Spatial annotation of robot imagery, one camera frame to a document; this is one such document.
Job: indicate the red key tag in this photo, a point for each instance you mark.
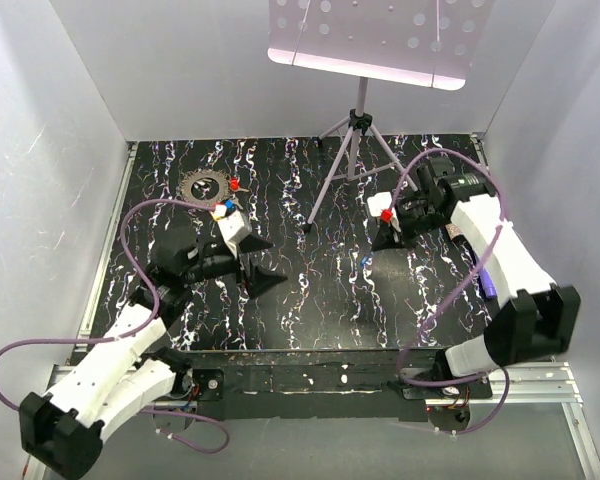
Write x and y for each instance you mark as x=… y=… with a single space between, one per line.
x=235 y=185

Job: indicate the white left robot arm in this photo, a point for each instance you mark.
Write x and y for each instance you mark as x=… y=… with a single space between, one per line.
x=67 y=426

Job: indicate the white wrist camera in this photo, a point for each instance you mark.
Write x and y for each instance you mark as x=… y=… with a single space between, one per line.
x=385 y=219
x=234 y=225

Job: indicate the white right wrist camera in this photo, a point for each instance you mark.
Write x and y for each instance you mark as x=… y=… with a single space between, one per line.
x=385 y=219

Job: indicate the purple toy microphone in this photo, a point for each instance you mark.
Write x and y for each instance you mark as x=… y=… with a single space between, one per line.
x=487 y=285

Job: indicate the lilac music stand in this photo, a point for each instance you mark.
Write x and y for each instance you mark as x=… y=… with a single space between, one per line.
x=421 y=43

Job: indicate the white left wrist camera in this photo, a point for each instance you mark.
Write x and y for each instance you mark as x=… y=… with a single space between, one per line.
x=234 y=225

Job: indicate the black front mounting bar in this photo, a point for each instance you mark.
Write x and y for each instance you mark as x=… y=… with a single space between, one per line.
x=307 y=384

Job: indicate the aluminium frame rail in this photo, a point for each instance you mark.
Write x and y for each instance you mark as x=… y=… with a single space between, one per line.
x=532 y=383

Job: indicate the glitter toy microphone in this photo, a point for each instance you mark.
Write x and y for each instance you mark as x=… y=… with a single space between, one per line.
x=455 y=235

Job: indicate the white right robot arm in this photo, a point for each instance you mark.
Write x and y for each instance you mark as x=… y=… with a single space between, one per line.
x=536 y=316

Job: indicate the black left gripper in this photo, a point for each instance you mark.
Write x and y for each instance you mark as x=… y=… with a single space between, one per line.
x=260 y=281

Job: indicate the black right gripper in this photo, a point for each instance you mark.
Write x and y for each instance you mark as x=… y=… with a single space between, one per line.
x=385 y=236

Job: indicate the round metal keyring disc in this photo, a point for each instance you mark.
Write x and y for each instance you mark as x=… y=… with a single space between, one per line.
x=204 y=186

